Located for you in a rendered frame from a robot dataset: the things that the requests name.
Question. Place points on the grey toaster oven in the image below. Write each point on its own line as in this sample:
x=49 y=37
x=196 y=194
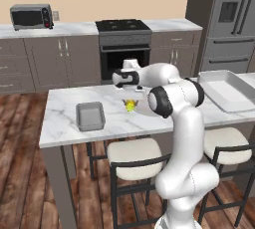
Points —
x=30 y=16

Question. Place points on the wall power outlet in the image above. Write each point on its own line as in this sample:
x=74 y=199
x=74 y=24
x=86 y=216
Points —
x=55 y=15

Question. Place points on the grey steel fridge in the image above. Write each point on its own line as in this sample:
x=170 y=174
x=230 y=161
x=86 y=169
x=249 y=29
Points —
x=229 y=20

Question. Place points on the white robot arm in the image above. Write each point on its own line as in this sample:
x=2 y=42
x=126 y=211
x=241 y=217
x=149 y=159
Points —
x=184 y=133

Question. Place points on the marble-top kitchen island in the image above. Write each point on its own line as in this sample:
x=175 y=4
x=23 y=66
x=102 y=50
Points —
x=66 y=120

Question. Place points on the yellow vegetable piece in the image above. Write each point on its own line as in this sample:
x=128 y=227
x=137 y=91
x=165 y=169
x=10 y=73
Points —
x=130 y=106

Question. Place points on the large grey plate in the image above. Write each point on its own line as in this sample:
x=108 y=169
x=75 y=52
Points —
x=143 y=108

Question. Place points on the cream cushioned black-frame stool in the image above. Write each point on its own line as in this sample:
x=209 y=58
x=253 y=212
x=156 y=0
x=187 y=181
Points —
x=93 y=155
x=134 y=156
x=229 y=143

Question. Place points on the grey tupperware container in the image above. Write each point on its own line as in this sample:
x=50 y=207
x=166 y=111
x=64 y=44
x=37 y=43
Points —
x=89 y=116

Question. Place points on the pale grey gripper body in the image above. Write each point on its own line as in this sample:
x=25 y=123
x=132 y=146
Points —
x=130 y=92

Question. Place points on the brown lower cupboard run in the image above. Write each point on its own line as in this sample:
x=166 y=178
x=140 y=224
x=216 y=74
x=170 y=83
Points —
x=50 y=62
x=176 y=52

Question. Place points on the grey oven with hob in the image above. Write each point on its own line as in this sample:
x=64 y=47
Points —
x=123 y=42

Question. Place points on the large white tupperware container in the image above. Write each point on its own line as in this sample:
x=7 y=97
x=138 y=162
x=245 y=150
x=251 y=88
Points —
x=229 y=92

